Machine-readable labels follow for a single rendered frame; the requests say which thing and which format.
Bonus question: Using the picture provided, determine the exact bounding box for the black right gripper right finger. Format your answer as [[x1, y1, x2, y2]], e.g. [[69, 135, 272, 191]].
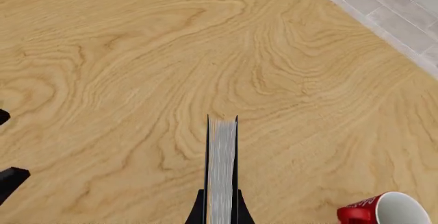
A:
[[237, 189, 256, 224]]

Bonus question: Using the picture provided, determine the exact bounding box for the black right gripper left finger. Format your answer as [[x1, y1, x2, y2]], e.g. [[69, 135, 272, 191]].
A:
[[184, 189, 207, 224]]

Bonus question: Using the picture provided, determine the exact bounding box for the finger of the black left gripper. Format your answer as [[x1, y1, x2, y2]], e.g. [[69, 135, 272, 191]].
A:
[[0, 108, 12, 126], [0, 166, 31, 205]]

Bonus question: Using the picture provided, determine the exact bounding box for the red mug with white inside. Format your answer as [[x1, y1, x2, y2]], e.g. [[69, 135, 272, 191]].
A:
[[336, 190, 433, 224]]

